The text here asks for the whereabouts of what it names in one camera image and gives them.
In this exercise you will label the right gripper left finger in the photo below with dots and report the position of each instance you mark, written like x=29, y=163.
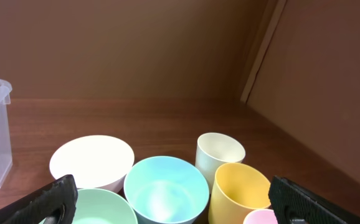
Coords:
x=53, y=203

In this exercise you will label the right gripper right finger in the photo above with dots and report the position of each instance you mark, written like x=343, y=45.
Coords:
x=293, y=204

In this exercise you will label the mint green small bowl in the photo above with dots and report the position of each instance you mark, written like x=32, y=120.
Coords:
x=99, y=206

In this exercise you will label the pink cup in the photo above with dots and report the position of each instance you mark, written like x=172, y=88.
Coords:
x=261, y=216

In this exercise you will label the yellow cup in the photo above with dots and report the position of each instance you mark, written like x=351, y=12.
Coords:
x=238, y=190

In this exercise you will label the white pink small bowl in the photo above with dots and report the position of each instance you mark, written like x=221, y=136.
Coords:
x=95, y=161

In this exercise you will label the cream cup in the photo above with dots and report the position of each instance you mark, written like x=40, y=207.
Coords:
x=215, y=149

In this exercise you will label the light blue small bowl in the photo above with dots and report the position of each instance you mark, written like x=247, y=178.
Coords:
x=166, y=190

